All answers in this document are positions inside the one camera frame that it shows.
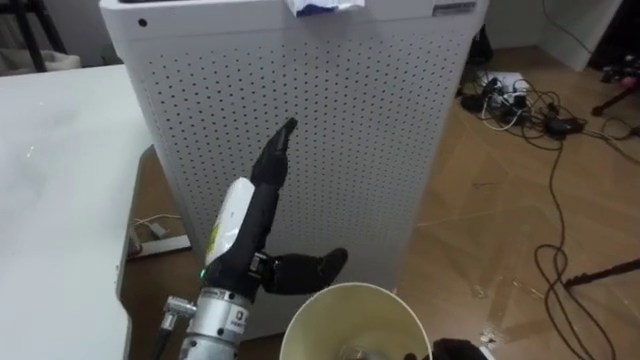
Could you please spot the white power strip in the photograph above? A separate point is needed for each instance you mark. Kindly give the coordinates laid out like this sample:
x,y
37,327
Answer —
x,y
505,87

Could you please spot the black bag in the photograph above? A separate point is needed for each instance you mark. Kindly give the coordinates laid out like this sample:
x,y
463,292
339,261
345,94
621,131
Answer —
x,y
481,47

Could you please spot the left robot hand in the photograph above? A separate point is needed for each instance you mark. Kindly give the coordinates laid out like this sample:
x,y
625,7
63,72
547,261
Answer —
x,y
250,225

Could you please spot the white cabinet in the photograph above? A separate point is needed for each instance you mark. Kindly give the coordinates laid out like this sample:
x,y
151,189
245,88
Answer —
x,y
550,25

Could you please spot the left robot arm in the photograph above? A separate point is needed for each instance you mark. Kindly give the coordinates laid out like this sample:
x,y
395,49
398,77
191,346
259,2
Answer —
x,y
215,325

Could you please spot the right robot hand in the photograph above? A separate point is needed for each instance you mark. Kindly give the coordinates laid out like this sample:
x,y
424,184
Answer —
x,y
457,350

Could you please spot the white perforated air purifier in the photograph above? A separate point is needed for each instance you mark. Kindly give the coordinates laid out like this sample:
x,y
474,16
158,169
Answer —
x,y
325,125

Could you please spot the black rod with pink end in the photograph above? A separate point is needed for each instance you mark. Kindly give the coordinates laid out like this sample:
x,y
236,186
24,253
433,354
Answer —
x,y
617,97

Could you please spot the cream paper cup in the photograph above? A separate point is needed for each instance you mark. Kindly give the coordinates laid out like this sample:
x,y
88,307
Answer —
x,y
350,315

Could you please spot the black power adapter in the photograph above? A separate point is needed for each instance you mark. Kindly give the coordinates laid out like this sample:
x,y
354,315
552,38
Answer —
x,y
562,125

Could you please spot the black tripod stand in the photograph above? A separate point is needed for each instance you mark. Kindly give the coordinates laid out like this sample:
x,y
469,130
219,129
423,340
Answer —
x,y
30,30

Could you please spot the blue and white packet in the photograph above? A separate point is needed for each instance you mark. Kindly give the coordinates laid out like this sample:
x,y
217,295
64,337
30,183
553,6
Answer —
x,y
322,6

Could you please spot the white desk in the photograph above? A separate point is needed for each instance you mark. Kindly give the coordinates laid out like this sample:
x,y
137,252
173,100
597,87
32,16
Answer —
x,y
55,200

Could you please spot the black stand leg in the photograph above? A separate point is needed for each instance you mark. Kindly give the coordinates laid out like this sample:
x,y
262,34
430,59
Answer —
x,y
605,272

